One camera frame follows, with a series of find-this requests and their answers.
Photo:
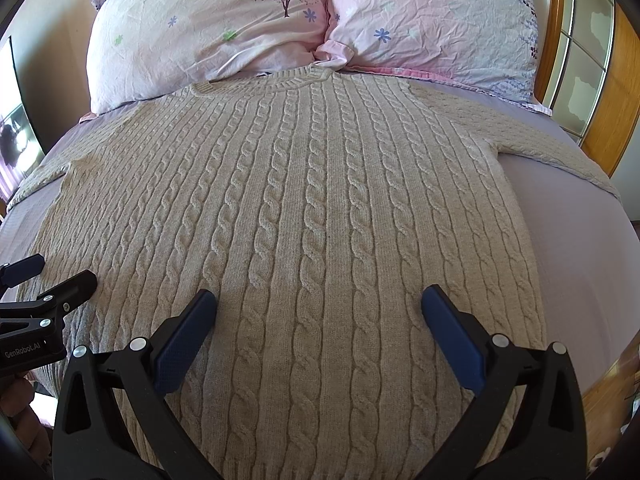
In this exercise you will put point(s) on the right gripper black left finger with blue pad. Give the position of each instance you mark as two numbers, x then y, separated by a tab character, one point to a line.
91	440

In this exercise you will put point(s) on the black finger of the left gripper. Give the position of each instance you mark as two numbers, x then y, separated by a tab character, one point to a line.
66	296

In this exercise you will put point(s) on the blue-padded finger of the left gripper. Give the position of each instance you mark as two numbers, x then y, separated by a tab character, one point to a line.
13	274

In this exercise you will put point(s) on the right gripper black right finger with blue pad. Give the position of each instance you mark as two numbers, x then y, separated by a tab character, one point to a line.
548	438

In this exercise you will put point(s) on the beige cable-knit sweater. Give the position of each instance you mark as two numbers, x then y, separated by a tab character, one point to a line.
279	437

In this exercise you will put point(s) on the person's left hand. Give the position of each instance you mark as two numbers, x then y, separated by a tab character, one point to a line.
16	397

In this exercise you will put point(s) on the pink pillow with tree print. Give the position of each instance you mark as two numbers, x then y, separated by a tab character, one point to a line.
142	49

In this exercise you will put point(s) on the wooden headboard with glass panels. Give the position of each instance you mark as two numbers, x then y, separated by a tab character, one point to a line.
589	76

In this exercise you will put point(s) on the pink pillow with blue flowers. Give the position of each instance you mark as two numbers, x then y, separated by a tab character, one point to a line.
486	46

